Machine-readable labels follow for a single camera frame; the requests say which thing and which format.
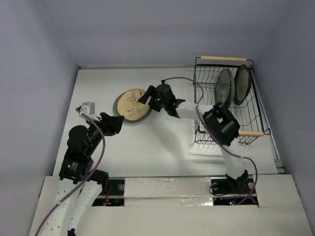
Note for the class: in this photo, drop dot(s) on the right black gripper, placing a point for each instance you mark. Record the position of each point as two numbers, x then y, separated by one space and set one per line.
154 99

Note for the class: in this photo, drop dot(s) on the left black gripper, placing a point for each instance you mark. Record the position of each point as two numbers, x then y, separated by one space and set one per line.
112 124

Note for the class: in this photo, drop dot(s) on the teal blue plate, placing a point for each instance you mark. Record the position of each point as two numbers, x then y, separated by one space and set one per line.
118 113

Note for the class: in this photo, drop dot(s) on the beige floral plate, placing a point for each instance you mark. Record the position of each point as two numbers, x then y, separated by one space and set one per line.
130 105

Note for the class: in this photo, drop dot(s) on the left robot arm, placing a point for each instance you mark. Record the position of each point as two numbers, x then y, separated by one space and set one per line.
80 182

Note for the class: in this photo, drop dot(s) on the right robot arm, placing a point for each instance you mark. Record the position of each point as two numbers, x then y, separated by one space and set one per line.
218 121

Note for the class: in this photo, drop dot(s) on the grey patterned plate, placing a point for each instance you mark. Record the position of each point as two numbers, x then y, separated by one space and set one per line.
225 87

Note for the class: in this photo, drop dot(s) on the dark rimmed plate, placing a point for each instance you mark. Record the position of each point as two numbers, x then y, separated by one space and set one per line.
243 83

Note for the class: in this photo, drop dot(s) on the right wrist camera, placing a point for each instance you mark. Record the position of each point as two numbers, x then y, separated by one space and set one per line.
164 81

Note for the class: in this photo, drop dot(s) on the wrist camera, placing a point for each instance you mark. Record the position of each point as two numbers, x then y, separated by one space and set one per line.
164 81
87 108

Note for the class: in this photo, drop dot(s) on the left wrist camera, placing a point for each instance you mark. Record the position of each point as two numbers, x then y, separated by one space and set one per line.
87 108

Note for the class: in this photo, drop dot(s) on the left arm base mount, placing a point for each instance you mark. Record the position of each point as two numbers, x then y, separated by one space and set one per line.
115 187

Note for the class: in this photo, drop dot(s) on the black wire dish rack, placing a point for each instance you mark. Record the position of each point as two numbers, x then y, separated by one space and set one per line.
249 114

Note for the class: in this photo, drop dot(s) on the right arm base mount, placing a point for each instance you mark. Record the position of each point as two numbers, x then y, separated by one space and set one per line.
228 186

